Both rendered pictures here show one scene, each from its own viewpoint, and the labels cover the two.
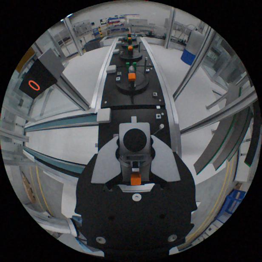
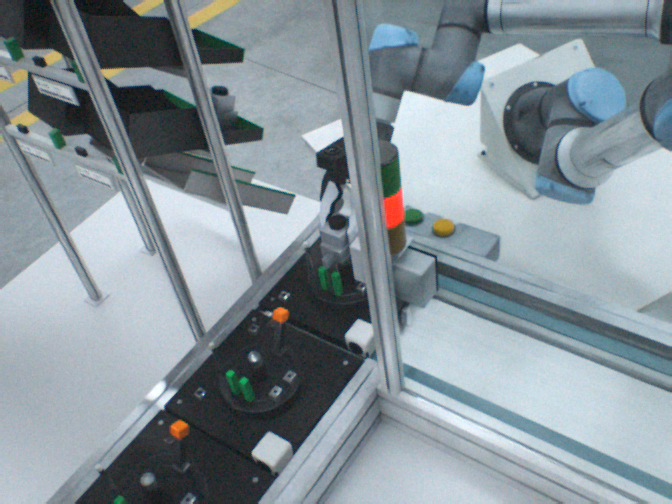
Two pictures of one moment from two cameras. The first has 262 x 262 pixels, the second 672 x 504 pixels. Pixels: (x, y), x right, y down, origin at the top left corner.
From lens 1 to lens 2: 120 cm
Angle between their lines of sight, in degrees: 56
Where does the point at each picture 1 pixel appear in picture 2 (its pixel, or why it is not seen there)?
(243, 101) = (224, 164)
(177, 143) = (285, 259)
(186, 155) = (271, 256)
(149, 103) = not seen: hidden behind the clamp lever
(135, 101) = (295, 337)
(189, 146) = not seen: hidden behind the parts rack
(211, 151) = (262, 196)
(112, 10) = not seen: outside the picture
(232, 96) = (201, 185)
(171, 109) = (245, 306)
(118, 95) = (314, 361)
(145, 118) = (304, 305)
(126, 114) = (326, 323)
